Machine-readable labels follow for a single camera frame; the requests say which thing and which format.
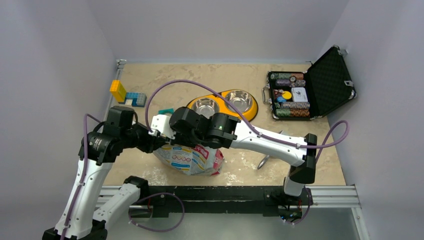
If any white yellow pet food bag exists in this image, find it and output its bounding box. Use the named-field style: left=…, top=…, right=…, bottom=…
left=153, top=144, right=225, bottom=176

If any metal food scoop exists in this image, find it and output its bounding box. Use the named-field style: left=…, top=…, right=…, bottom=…
left=257, top=130, right=284, bottom=170

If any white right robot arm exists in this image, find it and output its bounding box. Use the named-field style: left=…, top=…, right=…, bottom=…
left=166, top=107, right=318, bottom=204

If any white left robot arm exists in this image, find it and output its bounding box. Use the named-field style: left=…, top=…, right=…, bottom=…
left=42, top=106, right=167, bottom=240

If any yellow double pet bowl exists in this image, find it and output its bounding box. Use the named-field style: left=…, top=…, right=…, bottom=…
left=186, top=89, right=259, bottom=122

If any teal arch block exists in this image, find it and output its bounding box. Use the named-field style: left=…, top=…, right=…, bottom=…
left=158, top=108, right=174, bottom=115

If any blue toy brick base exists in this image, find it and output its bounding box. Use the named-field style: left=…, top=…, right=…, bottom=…
left=124, top=92, right=147, bottom=108

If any yellow toy brick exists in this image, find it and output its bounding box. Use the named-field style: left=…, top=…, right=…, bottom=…
left=109, top=79, right=127, bottom=104

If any yellow dealer chip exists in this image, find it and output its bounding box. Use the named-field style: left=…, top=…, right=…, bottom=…
left=281, top=91, right=292, bottom=101

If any white card box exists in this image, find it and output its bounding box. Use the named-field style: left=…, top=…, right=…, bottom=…
left=291, top=87, right=308, bottom=103

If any black poker chip case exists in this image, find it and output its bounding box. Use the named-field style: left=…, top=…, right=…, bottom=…
left=262, top=45, right=357, bottom=121

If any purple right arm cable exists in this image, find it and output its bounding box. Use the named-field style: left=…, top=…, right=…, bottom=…
left=145, top=79, right=350, bottom=163

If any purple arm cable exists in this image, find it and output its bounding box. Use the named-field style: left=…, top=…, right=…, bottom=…
left=58, top=113, right=102, bottom=240
left=145, top=79, right=350, bottom=163

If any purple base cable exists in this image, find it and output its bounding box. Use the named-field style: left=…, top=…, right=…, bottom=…
left=128, top=192, right=185, bottom=233

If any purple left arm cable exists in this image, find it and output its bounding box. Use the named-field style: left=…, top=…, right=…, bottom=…
left=58, top=113, right=102, bottom=240

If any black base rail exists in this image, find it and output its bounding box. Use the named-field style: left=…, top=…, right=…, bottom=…
left=94, top=185, right=361, bottom=219

